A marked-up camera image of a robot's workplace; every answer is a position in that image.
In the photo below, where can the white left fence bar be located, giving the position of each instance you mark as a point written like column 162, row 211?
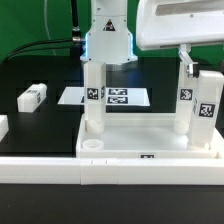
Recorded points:
column 3, row 126

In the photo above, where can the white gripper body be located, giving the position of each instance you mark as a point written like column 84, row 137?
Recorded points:
column 170, row 23

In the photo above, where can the white front fence bar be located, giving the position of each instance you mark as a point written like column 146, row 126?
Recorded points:
column 34, row 170

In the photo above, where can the white fence bar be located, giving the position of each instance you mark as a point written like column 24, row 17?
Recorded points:
column 3, row 126
column 34, row 170

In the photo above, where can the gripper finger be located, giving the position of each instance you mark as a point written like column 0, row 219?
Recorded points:
column 192, row 68

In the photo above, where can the white desk top tray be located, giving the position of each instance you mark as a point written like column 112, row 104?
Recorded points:
column 142, row 135

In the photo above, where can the fiducial marker sheet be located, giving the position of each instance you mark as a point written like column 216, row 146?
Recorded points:
column 114, row 96

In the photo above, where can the black cable connector post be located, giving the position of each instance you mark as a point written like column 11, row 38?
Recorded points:
column 76, row 48

